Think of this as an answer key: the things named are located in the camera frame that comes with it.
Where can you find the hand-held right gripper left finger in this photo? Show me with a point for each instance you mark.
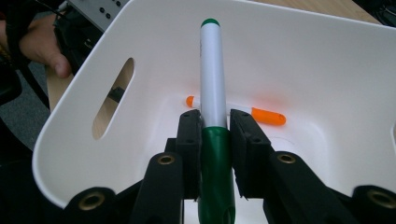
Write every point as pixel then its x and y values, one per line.
pixel 162 186

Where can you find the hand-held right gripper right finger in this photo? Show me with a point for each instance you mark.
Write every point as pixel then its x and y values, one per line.
pixel 280 186

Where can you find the orange marker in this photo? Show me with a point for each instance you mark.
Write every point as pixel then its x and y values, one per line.
pixel 267 116

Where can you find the dark green marker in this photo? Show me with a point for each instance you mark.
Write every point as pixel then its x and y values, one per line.
pixel 213 77

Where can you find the white plastic bin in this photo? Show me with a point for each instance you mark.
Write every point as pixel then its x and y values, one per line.
pixel 280 62

